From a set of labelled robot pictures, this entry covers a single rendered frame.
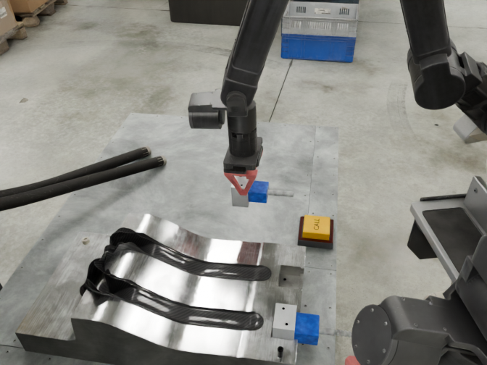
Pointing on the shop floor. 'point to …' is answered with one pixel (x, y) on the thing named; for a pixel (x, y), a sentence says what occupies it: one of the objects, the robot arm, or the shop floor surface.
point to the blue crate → (317, 47)
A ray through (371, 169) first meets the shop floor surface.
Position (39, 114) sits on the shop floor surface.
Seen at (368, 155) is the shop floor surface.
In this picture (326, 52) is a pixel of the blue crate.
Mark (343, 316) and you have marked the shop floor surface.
